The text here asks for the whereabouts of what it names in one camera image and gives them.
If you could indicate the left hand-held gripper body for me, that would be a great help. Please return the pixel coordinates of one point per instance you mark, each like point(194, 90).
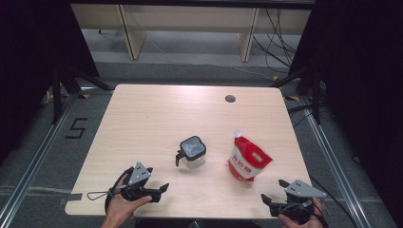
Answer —
point(139, 175)

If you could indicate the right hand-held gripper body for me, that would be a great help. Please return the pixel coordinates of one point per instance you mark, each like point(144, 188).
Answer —
point(302, 189)

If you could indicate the red and white sugar bag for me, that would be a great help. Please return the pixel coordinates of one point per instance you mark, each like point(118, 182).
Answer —
point(250, 158)

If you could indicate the person's right hand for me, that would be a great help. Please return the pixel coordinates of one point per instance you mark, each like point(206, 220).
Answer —
point(317, 215)

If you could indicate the person's left hand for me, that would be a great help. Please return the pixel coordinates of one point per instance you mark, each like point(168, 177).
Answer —
point(118, 209)

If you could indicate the black tape strip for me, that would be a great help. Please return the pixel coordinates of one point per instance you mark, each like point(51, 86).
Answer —
point(74, 197)

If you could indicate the yellow and black tape piece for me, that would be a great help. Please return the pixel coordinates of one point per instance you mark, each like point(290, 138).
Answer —
point(293, 98)
point(275, 78)
point(84, 96)

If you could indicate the black metal stand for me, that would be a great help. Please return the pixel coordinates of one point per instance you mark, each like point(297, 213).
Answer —
point(57, 95)
point(316, 95)

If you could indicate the black curtain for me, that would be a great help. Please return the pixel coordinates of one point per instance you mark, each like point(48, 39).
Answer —
point(31, 47)
point(364, 63)

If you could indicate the beige wooden cabinet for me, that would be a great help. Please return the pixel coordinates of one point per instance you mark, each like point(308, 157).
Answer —
point(190, 19)

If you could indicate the aluminium floor rail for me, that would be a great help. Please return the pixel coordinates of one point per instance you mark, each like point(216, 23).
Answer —
point(335, 164)
point(34, 161)

